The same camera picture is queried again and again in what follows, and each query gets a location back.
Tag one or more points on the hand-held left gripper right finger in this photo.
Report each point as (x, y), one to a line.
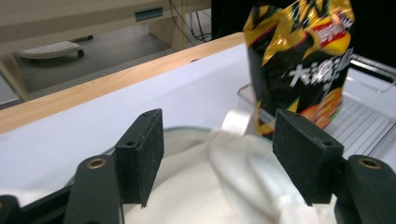
(305, 152)

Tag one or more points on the flat grey device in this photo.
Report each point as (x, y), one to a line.
(49, 50)

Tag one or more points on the clear plastic container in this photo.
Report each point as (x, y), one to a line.
(364, 121)

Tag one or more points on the white patterned tote bag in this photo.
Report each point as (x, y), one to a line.
(202, 186)

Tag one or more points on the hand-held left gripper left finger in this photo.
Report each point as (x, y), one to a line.
(140, 155)

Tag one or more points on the light wooden desk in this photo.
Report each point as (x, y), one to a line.
(77, 18)

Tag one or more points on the black yellow chips bag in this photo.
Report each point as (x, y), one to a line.
(299, 56)

